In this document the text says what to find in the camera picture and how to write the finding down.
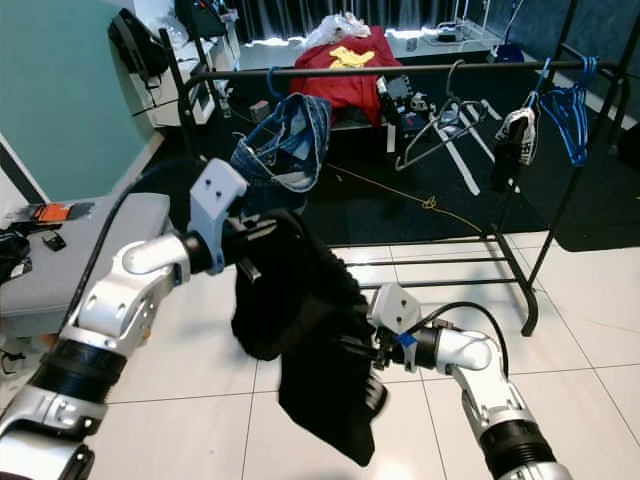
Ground blue dustpan with long handle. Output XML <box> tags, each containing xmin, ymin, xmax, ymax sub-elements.
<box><xmin>495</xmin><ymin>0</ymin><xmax>533</xmax><ymax>63</ymax></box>

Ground small orange box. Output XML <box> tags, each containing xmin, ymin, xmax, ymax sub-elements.
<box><xmin>32</xmin><ymin>204</ymin><xmax>71</xmax><ymax>223</ymax></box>

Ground grey upholstered ottoman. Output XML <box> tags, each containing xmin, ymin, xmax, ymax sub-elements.
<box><xmin>0</xmin><ymin>192</ymin><xmax>173</xmax><ymax>341</ymax></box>

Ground yellow cord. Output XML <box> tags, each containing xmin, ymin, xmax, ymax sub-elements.
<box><xmin>325</xmin><ymin>160</ymin><xmax>481</xmax><ymax>236</ymax></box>

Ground black shirt with white print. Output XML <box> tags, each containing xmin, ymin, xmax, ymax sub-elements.
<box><xmin>230</xmin><ymin>208</ymin><xmax>389</xmax><ymax>468</ymax></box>

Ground black fabric bag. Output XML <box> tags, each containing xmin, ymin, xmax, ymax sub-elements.
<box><xmin>172</xmin><ymin>0</ymin><xmax>226</xmax><ymax>39</ymax></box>

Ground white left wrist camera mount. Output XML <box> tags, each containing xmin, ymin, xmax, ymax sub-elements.
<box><xmin>185</xmin><ymin>158</ymin><xmax>251</xmax><ymax>276</ymax></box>

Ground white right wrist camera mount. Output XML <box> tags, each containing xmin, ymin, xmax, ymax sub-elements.
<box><xmin>368</xmin><ymin>283</ymin><xmax>423</xmax><ymax>341</ymax></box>

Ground crumpled white plastic bag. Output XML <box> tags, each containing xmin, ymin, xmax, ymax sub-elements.
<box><xmin>305</xmin><ymin>12</ymin><xmax>371</xmax><ymax>46</ymax></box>

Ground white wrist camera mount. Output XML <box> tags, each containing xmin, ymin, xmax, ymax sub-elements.
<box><xmin>368</xmin><ymin>283</ymin><xmax>423</xmax><ymax>341</ymax></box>
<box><xmin>185</xmin><ymin>158</ymin><xmax>251</xmax><ymax>276</ymax></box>

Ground black electronic box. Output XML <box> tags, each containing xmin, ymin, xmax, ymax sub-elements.
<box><xmin>380</xmin><ymin>78</ymin><xmax>436</xmax><ymax>136</ymax></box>

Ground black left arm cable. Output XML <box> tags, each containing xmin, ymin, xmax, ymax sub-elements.
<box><xmin>80</xmin><ymin>160</ymin><xmax>211</xmax><ymax>331</ymax></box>

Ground white shelf unit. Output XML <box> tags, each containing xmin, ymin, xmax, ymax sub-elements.
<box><xmin>150</xmin><ymin>40</ymin><xmax>231</xmax><ymax>126</ymax></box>

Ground red cloth with yellow print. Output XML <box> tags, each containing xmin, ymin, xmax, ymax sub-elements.
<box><xmin>290</xmin><ymin>27</ymin><xmax>396</xmax><ymax>126</ymax></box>

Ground black backpack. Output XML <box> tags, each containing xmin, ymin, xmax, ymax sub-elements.
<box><xmin>108</xmin><ymin>8</ymin><xmax>171</xmax><ymax>86</ymax></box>

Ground long white flat slat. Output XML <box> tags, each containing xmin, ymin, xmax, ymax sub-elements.
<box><xmin>440</xmin><ymin>120</ymin><xmax>483</xmax><ymax>196</ymax></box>

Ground dark curtain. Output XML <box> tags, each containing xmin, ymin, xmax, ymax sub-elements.
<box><xmin>230</xmin><ymin>0</ymin><xmax>501</xmax><ymax>41</ymax></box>

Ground black metal clothes rack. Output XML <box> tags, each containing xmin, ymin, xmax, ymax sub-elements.
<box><xmin>160</xmin><ymin>0</ymin><xmax>640</xmax><ymax>336</ymax></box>

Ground blue plastic hanger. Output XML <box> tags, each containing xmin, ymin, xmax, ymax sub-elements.
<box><xmin>550</xmin><ymin>55</ymin><xmax>603</xmax><ymax>166</ymax></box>
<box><xmin>245</xmin><ymin>68</ymin><xmax>321</xmax><ymax>166</ymax></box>
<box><xmin>545</xmin><ymin>55</ymin><xmax>599</xmax><ymax>166</ymax></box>
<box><xmin>520</xmin><ymin>58</ymin><xmax>553</xmax><ymax>113</ymax></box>
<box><xmin>540</xmin><ymin>58</ymin><xmax>593</xmax><ymax>164</ymax></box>

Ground blue denim shorts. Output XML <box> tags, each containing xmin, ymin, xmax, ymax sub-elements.
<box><xmin>230</xmin><ymin>92</ymin><xmax>333</xmax><ymax>193</ymax></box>

